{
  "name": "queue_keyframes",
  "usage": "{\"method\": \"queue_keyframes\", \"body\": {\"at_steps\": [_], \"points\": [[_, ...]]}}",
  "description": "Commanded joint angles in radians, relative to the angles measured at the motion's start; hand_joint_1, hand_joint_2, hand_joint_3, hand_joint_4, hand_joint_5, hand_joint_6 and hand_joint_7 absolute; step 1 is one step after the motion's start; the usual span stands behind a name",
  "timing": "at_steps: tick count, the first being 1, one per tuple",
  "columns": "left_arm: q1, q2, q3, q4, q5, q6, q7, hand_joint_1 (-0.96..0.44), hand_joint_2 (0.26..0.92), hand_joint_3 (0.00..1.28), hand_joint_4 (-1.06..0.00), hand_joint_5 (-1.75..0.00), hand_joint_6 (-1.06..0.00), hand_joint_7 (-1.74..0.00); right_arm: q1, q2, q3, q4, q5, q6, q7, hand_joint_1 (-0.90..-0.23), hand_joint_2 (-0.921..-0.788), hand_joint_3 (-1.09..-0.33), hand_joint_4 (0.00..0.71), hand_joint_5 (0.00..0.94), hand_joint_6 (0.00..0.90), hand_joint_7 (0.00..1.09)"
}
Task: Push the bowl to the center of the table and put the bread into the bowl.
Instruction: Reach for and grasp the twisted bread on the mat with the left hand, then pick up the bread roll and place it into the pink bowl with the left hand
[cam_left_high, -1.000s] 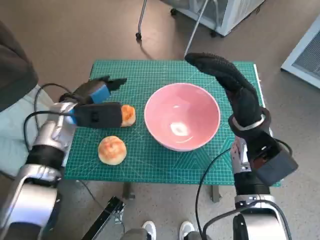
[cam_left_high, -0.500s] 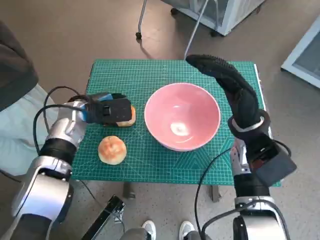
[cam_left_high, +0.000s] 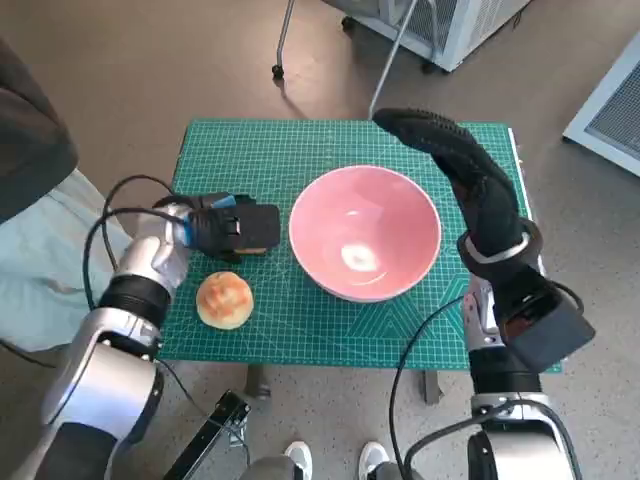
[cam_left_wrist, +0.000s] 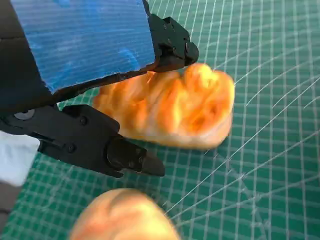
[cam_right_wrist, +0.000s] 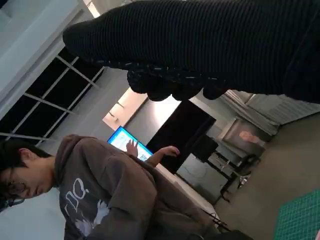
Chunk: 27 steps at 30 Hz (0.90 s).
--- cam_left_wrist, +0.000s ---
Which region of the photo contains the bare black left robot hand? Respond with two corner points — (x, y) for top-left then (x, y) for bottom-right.
(0, 0), (200, 179)

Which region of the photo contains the long braided toy bread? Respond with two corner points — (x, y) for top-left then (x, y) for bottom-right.
(92, 62), (236, 150)

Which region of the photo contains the round toy bread bun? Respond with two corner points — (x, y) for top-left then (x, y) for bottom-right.
(69, 188), (181, 240)

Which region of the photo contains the green cutting mat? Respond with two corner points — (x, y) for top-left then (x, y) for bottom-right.
(0, 0), (320, 240)

